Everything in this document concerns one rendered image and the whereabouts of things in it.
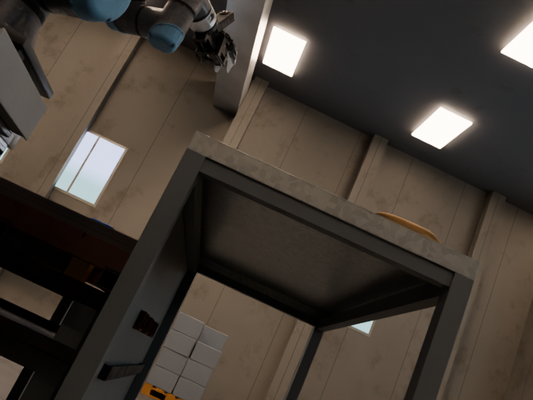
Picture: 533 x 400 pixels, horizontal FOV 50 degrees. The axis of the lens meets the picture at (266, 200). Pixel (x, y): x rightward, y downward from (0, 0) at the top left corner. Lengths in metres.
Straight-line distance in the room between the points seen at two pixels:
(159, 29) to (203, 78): 10.35
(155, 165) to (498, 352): 7.46
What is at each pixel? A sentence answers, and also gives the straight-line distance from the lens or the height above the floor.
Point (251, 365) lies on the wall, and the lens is 10.56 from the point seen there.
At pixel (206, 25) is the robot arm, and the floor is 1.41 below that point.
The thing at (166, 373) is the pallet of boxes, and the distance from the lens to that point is 8.30.
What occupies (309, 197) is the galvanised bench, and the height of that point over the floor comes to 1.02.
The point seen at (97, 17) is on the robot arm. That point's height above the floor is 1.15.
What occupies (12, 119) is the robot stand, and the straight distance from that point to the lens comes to 1.00.
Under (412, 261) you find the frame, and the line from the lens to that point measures 1.12.
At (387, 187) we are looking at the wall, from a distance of 11.67.
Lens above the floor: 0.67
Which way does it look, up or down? 17 degrees up
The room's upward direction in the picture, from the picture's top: 25 degrees clockwise
